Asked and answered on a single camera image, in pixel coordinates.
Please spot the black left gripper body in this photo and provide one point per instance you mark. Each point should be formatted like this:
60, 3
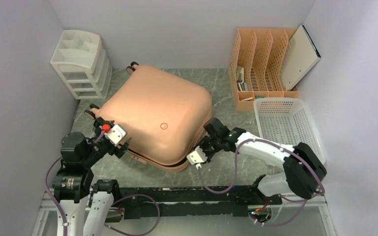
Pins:
117, 151

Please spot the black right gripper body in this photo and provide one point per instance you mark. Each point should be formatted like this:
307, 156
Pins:
209, 146

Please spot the pink hard-shell suitcase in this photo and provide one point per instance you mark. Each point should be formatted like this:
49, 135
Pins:
164, 115

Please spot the white plastic mesh basket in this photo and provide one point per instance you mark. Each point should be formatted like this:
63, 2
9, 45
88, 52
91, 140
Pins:
287, 121

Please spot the white plastic drawer organizer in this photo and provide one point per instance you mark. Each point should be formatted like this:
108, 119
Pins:
83, 65

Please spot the orange plastic file rack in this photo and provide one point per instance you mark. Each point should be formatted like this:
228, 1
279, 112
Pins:
255, 66

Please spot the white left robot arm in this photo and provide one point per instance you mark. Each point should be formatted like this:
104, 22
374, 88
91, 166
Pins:
82, 209

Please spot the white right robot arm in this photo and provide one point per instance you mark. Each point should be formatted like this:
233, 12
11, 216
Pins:
303, 170

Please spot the black suitcase wheel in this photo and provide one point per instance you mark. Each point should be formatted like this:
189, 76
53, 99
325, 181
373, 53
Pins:
92, 112
133, 66

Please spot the white flat board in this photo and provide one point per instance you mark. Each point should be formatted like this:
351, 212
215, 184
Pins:
300, 57

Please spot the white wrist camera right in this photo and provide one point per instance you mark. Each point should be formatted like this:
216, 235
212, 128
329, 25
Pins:
197, 157

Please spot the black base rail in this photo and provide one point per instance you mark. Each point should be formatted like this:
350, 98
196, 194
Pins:
142, 202

